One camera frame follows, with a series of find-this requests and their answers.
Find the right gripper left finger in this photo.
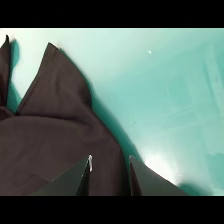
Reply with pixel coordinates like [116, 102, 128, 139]
[30, 154, 93, 197]

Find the dark brown shirt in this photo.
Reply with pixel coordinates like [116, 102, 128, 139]
[0, 34, 143, 197]

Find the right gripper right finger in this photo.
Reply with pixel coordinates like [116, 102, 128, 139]
[128, 155, 190, 197]

